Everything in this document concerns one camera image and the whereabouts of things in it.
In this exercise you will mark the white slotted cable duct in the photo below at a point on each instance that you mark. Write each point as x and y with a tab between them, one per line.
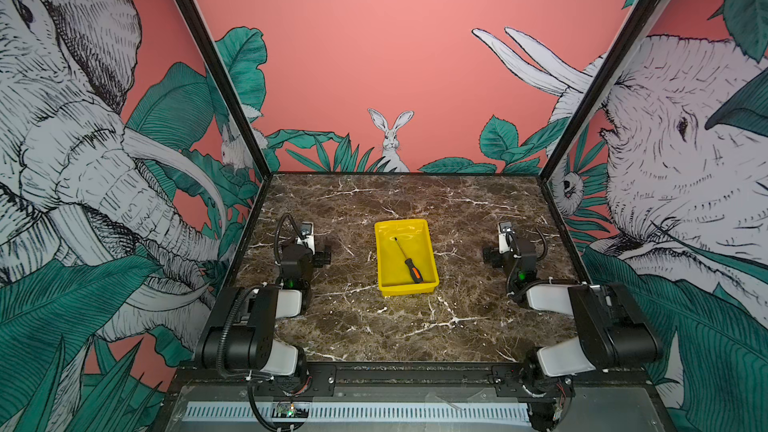
337	412

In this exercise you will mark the black corner post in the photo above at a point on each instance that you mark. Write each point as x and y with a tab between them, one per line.
638	24
212	59

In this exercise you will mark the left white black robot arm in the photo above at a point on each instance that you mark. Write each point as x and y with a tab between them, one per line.
238	339

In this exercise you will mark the left black corner post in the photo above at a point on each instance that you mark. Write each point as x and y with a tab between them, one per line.
212	59

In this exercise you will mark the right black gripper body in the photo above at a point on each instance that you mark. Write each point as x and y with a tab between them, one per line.
500	260

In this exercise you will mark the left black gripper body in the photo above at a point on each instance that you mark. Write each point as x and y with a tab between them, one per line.
312	261

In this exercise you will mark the green circuit board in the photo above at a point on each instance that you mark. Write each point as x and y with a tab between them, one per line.
291	411

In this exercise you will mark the yellow plastic bin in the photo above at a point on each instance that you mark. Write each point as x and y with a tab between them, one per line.
393	276

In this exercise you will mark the orange black handled screwdriver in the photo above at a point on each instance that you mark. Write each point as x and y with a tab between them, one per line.
414	272

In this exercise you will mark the black front mounting rail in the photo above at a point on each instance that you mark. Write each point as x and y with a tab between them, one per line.
505	379

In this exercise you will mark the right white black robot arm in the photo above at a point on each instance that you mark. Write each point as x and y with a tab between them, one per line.
611	329

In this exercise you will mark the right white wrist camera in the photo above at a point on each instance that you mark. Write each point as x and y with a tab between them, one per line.
506	238

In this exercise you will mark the right black corner post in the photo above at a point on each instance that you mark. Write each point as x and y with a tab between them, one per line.
638	24

